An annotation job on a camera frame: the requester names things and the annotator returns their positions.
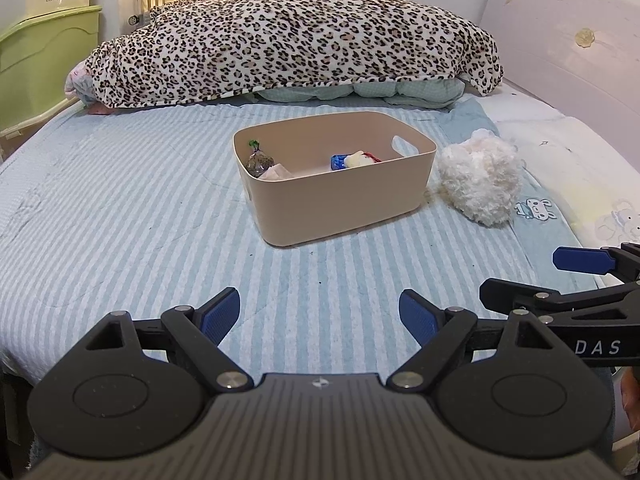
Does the clear bag of dried herbs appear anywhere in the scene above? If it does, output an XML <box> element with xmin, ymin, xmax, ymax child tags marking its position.
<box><xmin>245</xmin><ymin>139</ymin><xmax>276</xmax><ymax>178</ymax></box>

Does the teal checked quilt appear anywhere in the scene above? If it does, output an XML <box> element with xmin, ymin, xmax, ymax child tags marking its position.
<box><xmin>255</xmin><ymin>77</ymin><xmax>468</xmax><ymax>109</ymax></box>

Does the light blue cartoon-print quilt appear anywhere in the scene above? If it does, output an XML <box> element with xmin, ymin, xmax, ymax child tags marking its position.
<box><xmin>440</xmin><ymin>95</ymin><xmax>585</xmax><ymax>283</ymax></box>

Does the pale headboard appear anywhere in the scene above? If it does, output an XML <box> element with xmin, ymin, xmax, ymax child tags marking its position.
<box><xmin>477</xmin><ymin>0</ymin><xmax>640</xmax><ymax>128</ymax></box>

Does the leopard print blanket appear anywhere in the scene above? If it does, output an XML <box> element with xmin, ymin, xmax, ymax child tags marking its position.
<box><xmin>82</xmin><ymin>0</ymin><xmax>505</xmax><ymax>111</ymax></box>

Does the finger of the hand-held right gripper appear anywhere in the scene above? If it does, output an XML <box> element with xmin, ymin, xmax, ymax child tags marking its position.
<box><xmin>479</xmin><ymin>277</ymin><xmax>640</xmax><ymax>319</ymax></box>
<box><xmin>552</xmin><ymin>242</ymin><xmax>640</xmax><ymax>282</ymax></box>

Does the pale pink cloth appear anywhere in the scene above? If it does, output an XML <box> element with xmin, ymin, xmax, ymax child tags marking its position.
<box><xmin>64</xmin><ymin>59</ymin><xmax>102</xmax><ymax>109</ymax></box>

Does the beige fleece cloth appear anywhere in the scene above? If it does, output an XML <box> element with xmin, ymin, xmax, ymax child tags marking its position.
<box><xmin>257</xmin><ymin>162</ymin><xmax>306</xmax><ymax>182</ymax></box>

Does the white printed bed sheet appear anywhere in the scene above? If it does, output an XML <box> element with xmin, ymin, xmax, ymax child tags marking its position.
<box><xmin>480</xmin><ymin>87</ymin><xmax>640</xmax><ymax>257</ymax></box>

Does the beige plastic storage bin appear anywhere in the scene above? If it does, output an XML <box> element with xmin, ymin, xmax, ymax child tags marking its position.
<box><xmin>232</xmin><ymin>110</ymin><xmax>438</xmax><ymax>248</ymax></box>

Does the blue striped bed sheet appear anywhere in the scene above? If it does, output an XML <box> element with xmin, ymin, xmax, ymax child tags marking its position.
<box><xmin>0</xmin><ymin>95</ymin><xmax>616</xmax><ymax>386</ymax></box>

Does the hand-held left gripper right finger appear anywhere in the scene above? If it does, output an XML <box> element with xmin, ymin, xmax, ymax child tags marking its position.
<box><xmin>386</xmin><ymin>288</ymin><xmax>557</xmax><ymax>393</ymax></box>

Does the white fluffy plush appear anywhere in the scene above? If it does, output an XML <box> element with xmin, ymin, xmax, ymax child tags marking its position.
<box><xmin>437</xmin><ymin>129</ymin><xmax>525</xmax><ymax>227</ymax></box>

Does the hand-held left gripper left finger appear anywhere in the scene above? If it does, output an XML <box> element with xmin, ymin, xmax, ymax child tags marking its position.
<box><xmin>85</xmin><ymin>286</ymin><xmax>255</xmax><ymax>393</ymax></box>

